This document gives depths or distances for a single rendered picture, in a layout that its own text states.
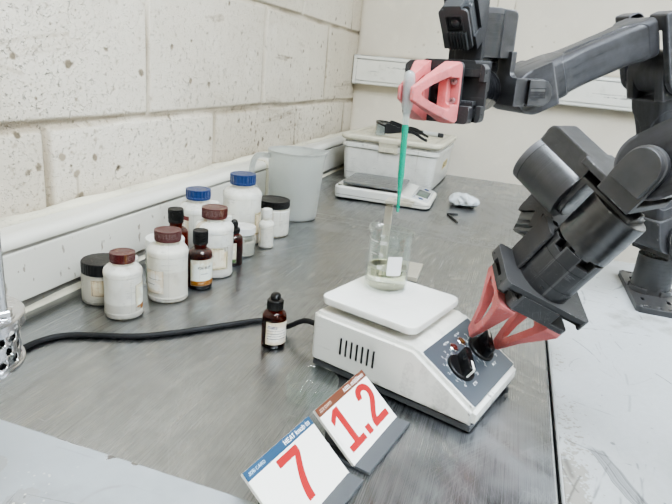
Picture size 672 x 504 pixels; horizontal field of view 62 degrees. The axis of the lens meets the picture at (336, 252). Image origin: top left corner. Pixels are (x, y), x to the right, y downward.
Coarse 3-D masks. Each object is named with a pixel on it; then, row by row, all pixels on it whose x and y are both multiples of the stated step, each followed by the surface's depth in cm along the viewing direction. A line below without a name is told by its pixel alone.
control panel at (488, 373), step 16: (464, 320) 65; (448, 336) 61; (464, 336) 63; (432, 352) 57; (448, 352) 59; (496, 352) 64; (448, 368) 57; (480, 368) 60; (496, 368) 61; (464, 384) 56; (480, 384) 58; (480, 400) 56
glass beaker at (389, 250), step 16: (384, 224) 67; (384, 240) 63; (400, 240) 63; (368, 256) 65; (384, 256) 63; (400, 256) 63; (368, 272) 65; (384, 272) 64; (400, 272) 64; (368, 288) 66; (384, 288) 64; (400, 288) 65
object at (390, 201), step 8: (392, 200) 95; (400, 200) 96; (408, 200) 96; (392, 208) 96; (384, 216) 96; (416, 264) 101; (408, 272) 96; (416, 272) 97; (408, 280) 95; (416, 280) 94
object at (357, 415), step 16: (368, 384) 56; (352, 400) 53; (368, 400) 55; (336, 416) 51; (352, 416) 52; (368, 416) 54; (384, 416) 55; (336, 432) 50; (352, 432) 51; (368, 432) 52; (352, 448) 50
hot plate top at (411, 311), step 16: (336, 288) 65; (352, 288) 65; (416, 288) 67; (336, 304) 62; (352, 304) 61; (368, 304) 61; (384, 304) 62; (400, 304) 62; (416, 304) 63; (432, 304) 63; (448, 304) 64; (384, 320) 58; (400, 320) 58; (416, 320) 59; (432, 320) 60
